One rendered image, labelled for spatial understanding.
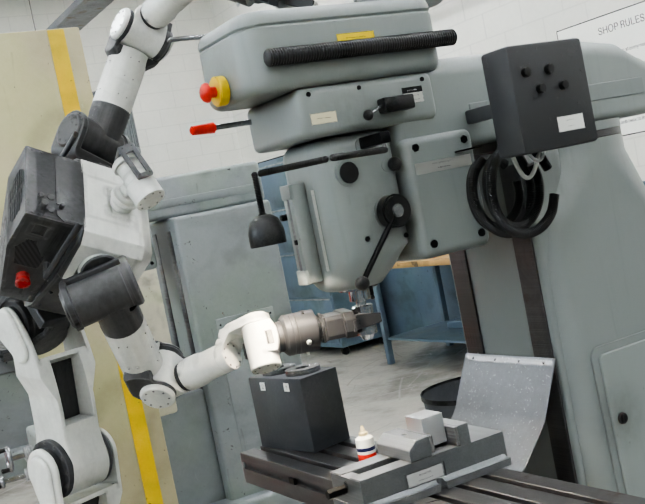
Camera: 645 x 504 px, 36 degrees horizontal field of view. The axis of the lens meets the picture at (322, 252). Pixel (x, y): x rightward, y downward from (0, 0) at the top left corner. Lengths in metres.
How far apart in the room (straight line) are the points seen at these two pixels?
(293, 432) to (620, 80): 1.17
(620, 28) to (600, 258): 4.90
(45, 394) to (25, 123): 1.51
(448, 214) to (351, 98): 0.33
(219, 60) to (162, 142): 9.67
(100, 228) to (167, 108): 9.72
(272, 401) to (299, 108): 0.87
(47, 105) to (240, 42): 1.83
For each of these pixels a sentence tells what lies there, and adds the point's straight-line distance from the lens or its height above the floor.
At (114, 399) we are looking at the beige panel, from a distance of 3.71.
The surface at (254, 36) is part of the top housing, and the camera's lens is 1.94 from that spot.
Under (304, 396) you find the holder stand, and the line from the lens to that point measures 2.42.
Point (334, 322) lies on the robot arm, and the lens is 2.07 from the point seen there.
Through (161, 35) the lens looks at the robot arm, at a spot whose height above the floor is 1.95.
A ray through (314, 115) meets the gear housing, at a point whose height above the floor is 1.67.
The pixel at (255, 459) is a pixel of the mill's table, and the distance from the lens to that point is 2.54.
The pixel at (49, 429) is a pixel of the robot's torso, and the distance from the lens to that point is 2.41.
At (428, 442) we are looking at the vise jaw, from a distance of 1.97.
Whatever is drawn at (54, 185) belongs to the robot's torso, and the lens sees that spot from 2.12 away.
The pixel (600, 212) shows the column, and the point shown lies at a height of 1.36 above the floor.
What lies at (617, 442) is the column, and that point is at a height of 0.85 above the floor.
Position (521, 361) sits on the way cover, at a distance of 2.32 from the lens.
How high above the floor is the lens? 1.51
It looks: 3 degrees down
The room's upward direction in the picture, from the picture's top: 11 degrees counter-clockwise
